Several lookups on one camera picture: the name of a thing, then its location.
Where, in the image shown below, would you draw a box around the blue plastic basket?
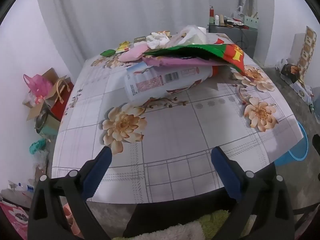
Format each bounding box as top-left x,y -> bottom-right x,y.
274,121 -> 310,167

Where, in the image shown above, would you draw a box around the white curtain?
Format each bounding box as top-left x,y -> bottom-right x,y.
34,0 -> 274,65

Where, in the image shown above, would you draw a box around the black cable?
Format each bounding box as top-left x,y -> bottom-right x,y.
236,27 -> 248,50

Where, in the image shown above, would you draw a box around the cardboard box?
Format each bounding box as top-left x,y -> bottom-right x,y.
26,67 -> 68,122

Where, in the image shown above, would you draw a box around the purple snack packet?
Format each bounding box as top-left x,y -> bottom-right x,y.
141,56 -> 220,68

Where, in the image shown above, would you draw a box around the green fluffy cushion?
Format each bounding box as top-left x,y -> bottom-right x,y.
195,209 -> 258,240

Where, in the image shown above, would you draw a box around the teal box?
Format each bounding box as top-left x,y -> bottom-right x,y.
40,120 -> 60,137

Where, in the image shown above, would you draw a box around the mint green storage box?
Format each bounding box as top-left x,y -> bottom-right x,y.
244,15 -> 259,29

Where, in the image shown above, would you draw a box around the assorted small desk items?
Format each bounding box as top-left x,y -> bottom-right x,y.
224,17 -> 245,28

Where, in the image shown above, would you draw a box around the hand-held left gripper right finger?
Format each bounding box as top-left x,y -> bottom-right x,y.
211,146 -> 297,240

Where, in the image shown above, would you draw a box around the pink slippers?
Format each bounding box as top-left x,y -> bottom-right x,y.
62,204 -> 83,235

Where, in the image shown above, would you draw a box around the red bag with gold handles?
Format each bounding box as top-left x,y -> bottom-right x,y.
50,79 -> 75,120

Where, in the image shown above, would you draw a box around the pink floral mat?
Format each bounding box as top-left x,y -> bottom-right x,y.
0,201 -> 29,240

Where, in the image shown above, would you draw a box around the floral tablecloth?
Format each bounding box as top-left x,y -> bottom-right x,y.
51,32 -> 308,204

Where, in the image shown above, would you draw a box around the grey cabinet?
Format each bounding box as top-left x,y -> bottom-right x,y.
208,24 -> 258,55

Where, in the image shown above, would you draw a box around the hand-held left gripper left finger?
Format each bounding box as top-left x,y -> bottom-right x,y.
27,145 -> 112,240

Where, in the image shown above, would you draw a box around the white bottle with red cap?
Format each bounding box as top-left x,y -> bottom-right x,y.
124,65 -> 222,103

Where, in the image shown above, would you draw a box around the pink plastic bag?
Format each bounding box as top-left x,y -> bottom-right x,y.
23,74 -> 54,105

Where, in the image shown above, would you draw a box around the teal plastic bag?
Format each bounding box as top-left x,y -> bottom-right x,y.
30,139 -> 48,155

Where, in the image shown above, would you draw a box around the white fluffy cushion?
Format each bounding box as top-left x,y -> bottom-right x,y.
112,221 -> 203,240

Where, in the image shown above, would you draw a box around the pink snack packet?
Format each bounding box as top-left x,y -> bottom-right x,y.
118,45 -> 150,62

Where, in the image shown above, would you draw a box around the clear water bottle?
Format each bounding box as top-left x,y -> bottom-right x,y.
7,180 -> 34,193

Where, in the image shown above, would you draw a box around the white printed boxes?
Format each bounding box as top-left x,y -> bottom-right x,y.
290,80 -> 314,103

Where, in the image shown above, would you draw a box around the patterned paper roll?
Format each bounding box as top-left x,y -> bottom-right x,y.
292,26 -> 317,80

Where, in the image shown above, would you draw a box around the dark snack bag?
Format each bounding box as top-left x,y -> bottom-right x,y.
280,64 -> 300,83

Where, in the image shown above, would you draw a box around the small yellow snack packet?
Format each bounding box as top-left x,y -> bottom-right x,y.
116,41 -> 132,53

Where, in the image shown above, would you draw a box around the green potato chip bag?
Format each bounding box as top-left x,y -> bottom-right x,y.
144,43 -> 247,77

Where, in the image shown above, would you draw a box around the metal pot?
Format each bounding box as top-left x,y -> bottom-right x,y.
35,110 -> 49,134

